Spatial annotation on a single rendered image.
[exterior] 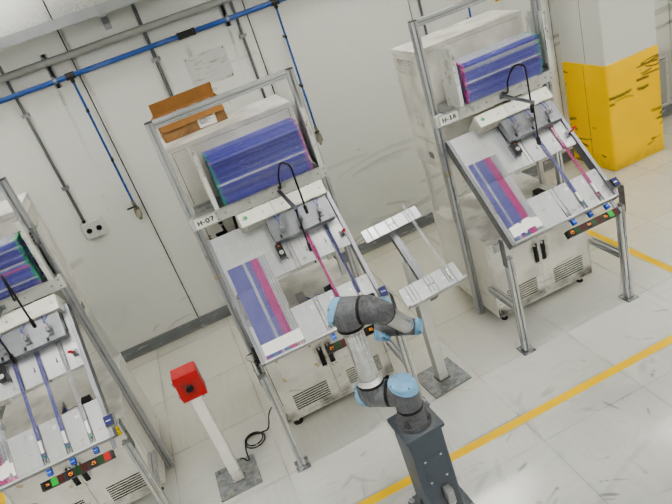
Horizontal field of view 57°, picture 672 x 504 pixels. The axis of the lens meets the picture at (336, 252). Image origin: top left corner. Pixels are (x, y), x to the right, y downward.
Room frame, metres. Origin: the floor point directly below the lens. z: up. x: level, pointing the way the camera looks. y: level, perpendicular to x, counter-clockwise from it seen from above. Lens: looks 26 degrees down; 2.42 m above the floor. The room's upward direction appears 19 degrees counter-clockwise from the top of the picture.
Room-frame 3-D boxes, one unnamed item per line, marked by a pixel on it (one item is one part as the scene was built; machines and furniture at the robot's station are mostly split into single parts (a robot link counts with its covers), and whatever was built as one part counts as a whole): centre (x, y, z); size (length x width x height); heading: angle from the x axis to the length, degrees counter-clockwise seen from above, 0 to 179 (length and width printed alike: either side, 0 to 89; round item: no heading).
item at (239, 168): (3.11, 0.23, 1.52); 0.51 x 0.13 x 0.27; 102
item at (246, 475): (2.61, 0.92, 0.39); 0.24 x 0.24 x 0.78; 12
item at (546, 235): (3.33, -1.16, 0.65); 1.01 x 0.73 x 1.29; 12
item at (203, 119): (3.38, 0.39, 1.82); 0.68 x 0.30 x 0.20; 102
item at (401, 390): (2.00, -0.07, 0.72); 0.13 x 0.12 x 0.14; 63
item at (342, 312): (2.06, 0.04, 0.92); 0.15 x 0.12 x 0.55; 63
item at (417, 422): (2.00, -0.08, 0.60); 0.15 x 0.15 x 0.10
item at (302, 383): (3.21, 0.31, 0.31); 0.70 x 0.65 x 0.62; 102
